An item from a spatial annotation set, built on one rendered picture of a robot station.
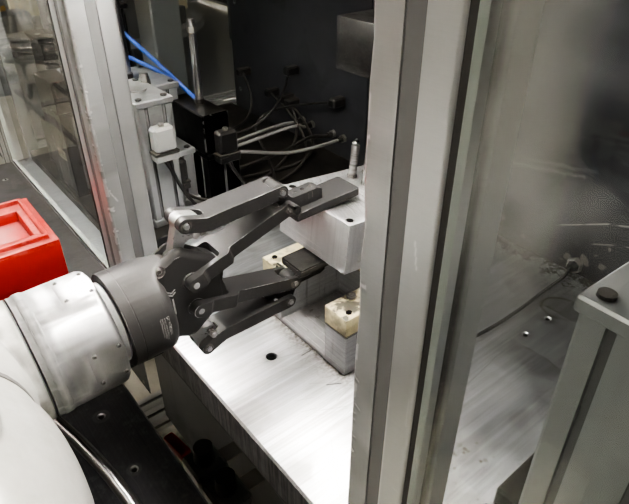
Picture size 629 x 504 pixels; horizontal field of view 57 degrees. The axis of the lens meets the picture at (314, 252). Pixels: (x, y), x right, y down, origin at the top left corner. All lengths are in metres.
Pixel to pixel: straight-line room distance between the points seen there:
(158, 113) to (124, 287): 0.33
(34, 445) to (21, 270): 0.44
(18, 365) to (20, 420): 0.11
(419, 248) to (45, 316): 0.26
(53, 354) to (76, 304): 0.04
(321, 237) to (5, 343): 0.26
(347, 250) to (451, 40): 0.31
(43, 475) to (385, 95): 0.20
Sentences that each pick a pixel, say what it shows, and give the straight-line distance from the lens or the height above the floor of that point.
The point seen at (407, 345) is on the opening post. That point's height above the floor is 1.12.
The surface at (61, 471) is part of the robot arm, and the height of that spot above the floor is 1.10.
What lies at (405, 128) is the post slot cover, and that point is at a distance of 0.23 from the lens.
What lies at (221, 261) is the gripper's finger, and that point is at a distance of 0.46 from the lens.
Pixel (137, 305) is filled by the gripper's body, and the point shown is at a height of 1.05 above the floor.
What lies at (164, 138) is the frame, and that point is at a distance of 0.70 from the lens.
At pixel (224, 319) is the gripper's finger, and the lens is 0.51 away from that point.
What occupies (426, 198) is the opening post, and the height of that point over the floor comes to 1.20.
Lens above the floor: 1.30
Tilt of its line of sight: 33 degrees down
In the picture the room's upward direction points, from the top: straight up
